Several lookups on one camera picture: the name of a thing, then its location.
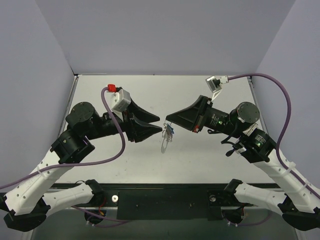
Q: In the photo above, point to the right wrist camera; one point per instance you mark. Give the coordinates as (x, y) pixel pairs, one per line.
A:
(215, 85)

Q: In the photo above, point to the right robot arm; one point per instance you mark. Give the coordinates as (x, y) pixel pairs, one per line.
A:
(298, 203)

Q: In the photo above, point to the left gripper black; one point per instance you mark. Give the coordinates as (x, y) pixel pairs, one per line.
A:
(129, 127)

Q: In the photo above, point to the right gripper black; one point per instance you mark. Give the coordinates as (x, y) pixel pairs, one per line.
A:
(200, 114)

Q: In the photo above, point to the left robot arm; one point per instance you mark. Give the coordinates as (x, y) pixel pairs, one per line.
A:
(29, 204)

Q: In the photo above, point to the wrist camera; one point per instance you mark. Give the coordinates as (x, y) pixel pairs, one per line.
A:
(215, 85)
(119, 101)

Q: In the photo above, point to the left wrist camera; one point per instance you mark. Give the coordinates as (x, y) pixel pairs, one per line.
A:
(119, 101)

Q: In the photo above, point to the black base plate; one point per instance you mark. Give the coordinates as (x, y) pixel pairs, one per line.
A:
(168, 201)

